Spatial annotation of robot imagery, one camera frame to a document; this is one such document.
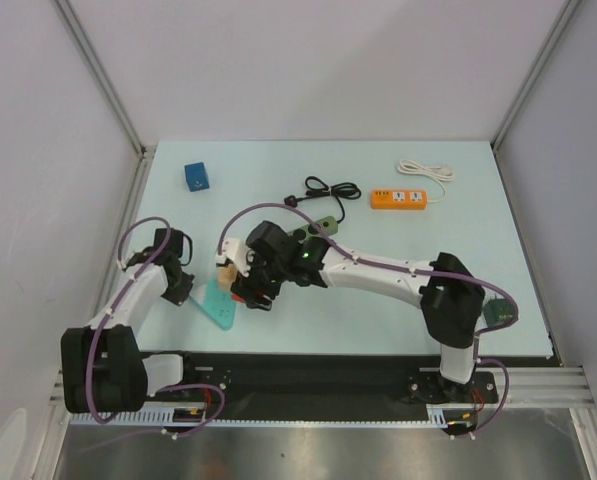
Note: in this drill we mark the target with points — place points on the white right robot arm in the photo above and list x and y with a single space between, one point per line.
445 292

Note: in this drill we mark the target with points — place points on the orange power strip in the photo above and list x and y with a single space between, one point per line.
398 199

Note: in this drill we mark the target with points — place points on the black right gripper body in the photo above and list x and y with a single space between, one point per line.
248 288

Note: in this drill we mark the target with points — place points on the teal triangular power strip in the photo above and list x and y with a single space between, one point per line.
215 303

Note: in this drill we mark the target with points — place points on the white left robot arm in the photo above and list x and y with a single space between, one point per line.
104 372

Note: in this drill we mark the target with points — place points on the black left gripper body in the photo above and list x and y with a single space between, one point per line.
179 288

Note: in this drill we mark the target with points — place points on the blue cube socket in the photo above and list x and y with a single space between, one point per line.
196 177

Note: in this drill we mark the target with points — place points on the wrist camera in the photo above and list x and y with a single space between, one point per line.
234 252
136 258

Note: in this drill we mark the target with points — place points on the red cube socket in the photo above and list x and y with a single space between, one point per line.
253 302

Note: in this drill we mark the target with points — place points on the white slotted cable duct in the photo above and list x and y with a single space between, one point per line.
163 417

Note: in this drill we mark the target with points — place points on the green power strip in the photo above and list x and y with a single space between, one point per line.
328 225

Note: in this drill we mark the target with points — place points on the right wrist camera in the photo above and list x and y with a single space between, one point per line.
234 252

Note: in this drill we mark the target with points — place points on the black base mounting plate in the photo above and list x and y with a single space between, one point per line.
324 388

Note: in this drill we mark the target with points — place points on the dark green cube socket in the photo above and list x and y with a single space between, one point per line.
497 311

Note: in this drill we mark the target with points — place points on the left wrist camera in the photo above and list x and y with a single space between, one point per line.
136 258

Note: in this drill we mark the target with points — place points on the aluminium frame rail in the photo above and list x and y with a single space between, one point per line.
101 201

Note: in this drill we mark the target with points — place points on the beige cube socket adapter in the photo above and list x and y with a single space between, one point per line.
226 276

